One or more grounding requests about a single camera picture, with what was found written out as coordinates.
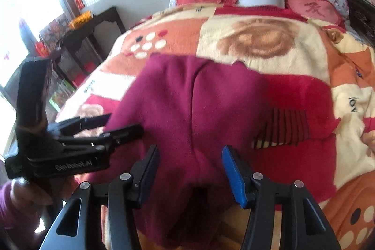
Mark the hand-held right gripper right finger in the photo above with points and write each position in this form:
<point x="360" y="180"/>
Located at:
<point x="234" y="173"/>

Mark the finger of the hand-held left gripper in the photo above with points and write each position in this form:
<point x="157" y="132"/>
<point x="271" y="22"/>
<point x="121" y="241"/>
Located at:
<point x="126" y="132"/>
<point x="88" y="121"/>

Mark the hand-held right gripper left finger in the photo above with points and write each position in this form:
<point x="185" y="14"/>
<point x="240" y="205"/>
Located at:
<point x="151" y="179"/>

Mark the maroon fleece pants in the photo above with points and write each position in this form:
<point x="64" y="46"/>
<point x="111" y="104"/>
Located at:
<point x="190" y="106"/>

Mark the person's left forearm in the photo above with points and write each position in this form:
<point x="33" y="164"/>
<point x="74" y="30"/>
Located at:
<point x="8" y="214"/>

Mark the person's left hand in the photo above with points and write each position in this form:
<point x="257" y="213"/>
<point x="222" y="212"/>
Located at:
<point x="29" y="194"/>

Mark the red box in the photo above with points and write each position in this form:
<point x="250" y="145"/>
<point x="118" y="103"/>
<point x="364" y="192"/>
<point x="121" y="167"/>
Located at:
<point x="88" y="65"/>
<point x="41" y="48"/>

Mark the colourful printed box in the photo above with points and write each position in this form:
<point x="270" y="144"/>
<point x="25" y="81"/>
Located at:
<point x="54" y="30"/>

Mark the window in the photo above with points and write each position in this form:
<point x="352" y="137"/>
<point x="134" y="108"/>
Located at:
<point x="17" y="18"/>

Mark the yellow package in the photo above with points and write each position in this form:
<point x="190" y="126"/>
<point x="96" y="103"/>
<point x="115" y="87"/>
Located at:
<point x="80" y="20"/>

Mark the printed fleece blanket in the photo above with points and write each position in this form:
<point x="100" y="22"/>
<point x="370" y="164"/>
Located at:
<point x="293" y="91"/>

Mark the dark wooden table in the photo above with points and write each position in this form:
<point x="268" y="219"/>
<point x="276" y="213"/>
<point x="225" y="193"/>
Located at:
<point x="102" y="15"/>

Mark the dark wooden headboard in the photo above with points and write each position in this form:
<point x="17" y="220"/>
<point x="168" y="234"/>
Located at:
<point x="361" y="15"/>

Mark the red wall sticker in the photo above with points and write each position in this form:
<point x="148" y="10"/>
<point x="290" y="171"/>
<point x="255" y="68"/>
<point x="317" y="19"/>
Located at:
<point x="79" y="2"/>

